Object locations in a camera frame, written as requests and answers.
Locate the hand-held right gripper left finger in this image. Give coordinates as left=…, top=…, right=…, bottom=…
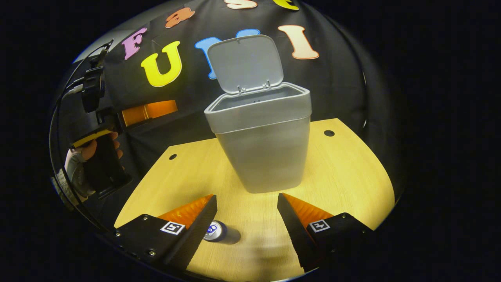
left=114, top=194, right=218, bottom=271

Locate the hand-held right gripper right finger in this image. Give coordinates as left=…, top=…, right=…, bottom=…
left=277, top=192, right=374, bottom=273

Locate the silver pop can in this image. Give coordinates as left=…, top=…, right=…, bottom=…
left=203, top=220, right=241, bottom=245

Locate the white desktop garbage bin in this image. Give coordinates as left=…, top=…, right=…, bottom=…
left=204, top=34, right=312, bottom=193

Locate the wooden desktop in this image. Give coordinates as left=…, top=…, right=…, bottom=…
left=114, top=118, right=396, bottom=282

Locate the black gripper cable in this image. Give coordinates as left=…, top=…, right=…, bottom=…
left=55, top=39, right=114, bottom=114

